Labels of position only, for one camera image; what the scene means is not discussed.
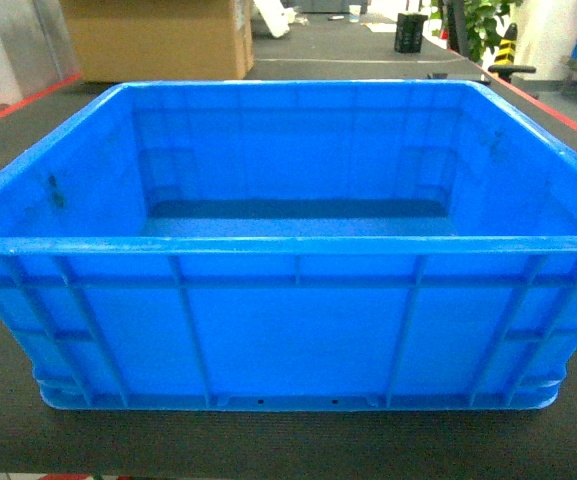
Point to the large blue plastic crate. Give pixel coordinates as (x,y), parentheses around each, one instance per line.
(293,245)

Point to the brown cardboard box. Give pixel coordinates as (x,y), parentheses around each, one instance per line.
(122,41)

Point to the white object on table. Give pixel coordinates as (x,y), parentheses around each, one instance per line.
(276,17)

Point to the black mesh container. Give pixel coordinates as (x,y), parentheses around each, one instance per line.
(409,32)

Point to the black chair armrest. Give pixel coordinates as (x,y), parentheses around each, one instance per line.
(507,70)

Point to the green potted plant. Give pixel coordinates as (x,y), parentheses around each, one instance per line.
(485,24)

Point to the yellow black striped post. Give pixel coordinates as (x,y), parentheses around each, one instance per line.
(507,48)

